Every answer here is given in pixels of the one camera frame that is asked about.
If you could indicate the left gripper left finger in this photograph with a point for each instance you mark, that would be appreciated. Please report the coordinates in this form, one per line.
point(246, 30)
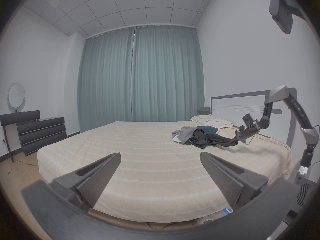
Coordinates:
point(82, 189)

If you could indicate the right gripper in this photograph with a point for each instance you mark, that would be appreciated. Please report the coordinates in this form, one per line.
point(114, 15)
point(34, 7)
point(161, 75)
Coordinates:
point(246, 134)

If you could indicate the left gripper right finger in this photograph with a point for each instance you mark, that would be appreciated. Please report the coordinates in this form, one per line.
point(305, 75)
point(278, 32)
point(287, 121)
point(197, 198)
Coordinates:
point(232, 184)

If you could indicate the black T-shirt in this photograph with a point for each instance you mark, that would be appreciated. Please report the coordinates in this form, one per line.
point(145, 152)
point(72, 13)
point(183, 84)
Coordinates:
point(212, 139)

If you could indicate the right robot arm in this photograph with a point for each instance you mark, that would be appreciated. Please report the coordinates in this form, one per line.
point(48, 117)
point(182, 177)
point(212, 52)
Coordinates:
point(280, 92)

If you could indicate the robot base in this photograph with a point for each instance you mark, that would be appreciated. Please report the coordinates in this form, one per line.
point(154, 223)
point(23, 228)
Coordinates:
point(303, 194)

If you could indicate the pile of clothes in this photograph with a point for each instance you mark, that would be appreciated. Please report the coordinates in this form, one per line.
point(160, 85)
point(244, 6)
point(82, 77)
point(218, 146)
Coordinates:
point(185, 134)

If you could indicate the bed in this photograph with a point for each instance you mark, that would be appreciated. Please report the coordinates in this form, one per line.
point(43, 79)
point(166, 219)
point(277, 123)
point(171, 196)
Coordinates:
point(140, 154)

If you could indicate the white printed pillow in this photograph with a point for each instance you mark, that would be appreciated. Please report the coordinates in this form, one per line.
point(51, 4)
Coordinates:
point(212, 121)

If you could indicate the grey bedside table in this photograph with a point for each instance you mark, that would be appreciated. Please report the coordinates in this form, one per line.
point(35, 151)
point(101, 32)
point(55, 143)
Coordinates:
point(203, 111)

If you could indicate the black chest of drawers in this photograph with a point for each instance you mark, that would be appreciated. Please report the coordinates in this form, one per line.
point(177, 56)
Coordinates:
point(42, 134)

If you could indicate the black dressing table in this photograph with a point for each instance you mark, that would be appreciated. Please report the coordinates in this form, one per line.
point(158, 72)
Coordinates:
point(20, 116)

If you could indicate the blue-green curtain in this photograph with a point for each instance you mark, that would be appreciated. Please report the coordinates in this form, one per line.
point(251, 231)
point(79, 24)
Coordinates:
point(105, 84)
point(167, 79)

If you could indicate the round white mirror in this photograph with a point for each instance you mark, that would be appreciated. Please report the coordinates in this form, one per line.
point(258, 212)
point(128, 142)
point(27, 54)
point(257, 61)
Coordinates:
point(16, 95)

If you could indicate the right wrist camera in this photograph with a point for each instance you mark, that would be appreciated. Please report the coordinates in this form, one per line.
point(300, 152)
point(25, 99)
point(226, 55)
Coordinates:
point(247, 119)

